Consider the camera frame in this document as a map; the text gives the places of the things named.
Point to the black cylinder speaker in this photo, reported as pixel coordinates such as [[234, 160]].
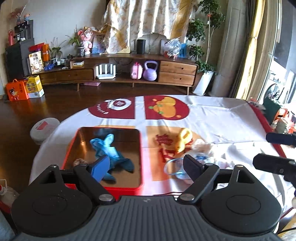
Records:
[[140, 46]]

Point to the purple kettlebell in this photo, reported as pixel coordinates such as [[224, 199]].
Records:
[[150, 74]]

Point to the pink plush doll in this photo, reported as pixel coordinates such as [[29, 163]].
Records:
[[85, 40]]

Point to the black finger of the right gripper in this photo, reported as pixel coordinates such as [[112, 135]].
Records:
[[276, 165]]

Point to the pink toy case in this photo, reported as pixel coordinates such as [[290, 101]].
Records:
[[136, 71]]

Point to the potted green tree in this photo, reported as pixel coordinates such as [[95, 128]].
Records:
[[206, 17]]

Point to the white wifi router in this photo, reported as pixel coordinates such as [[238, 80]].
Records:
[[105, 71]]

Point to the white mesh laundry bag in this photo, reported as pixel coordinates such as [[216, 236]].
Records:
[[175, 167]]

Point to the white gauze towel roll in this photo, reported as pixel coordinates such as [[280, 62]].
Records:
[[202, 149]]

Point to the wooden tv cabinet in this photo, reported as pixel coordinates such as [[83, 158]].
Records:
[[174, 72]]

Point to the yellow rubber duck toy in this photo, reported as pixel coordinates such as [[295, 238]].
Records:
[[184, 140]]

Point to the orange gift box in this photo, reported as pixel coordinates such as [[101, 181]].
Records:
[[16, 90]]

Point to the white printed tablecloth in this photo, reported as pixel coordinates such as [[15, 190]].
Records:
[[230, 125]]

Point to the clear plastic bag on cabinet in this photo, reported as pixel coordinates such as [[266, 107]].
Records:
[[172, 48]]

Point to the black mini fridge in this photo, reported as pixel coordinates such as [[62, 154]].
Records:
[[16, 59]]

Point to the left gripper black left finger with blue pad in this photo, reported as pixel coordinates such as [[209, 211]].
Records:
[[88, 177]]

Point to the patterned yellow curtain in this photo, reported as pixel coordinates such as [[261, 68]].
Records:
[[124, 21]]

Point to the blue plush shark toy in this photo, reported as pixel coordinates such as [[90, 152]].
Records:
[[103, 147]]

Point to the yellow carton box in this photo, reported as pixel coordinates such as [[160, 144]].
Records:
[[34, 86]]

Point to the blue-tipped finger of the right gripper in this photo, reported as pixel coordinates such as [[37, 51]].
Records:
[[281, 139]]

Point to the plastic bottle red cap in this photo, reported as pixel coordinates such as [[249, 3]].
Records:
[[8, 195]]

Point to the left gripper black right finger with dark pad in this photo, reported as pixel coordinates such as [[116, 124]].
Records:
[[203, 177]]

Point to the small potted plant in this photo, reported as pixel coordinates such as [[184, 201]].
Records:
[[78, 42]]

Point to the red metal tin box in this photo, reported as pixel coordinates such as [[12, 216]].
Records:
[[126, 141]]

